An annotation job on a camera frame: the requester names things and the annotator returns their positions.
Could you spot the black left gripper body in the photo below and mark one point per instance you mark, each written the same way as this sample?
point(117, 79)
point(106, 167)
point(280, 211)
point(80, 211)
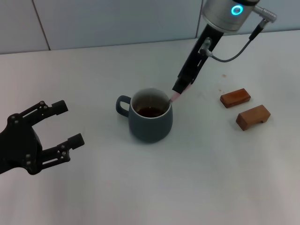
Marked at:
point(18, 147)

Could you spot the grey ceramic cup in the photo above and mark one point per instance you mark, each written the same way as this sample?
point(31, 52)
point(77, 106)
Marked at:
point(150, 131)

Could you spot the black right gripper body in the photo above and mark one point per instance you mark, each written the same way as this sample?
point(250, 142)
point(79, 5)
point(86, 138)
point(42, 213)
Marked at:
point(194, 63)

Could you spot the light notched wooden block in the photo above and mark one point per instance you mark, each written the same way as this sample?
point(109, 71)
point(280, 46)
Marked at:
point(250, 117)

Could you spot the dark coffee liquid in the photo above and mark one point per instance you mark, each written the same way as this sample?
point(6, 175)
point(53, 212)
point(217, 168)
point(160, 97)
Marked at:
point(150, 112)

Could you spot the dark flat wooden block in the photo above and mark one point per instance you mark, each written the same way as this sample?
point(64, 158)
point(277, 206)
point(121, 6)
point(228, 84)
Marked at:
point(234, 98)

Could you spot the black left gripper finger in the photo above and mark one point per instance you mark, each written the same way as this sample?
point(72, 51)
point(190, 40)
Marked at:
point(44, 111)
point(63, 150)

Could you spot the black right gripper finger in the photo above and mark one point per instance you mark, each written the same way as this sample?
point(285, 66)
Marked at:
point(179, 86)
point(189, 84)

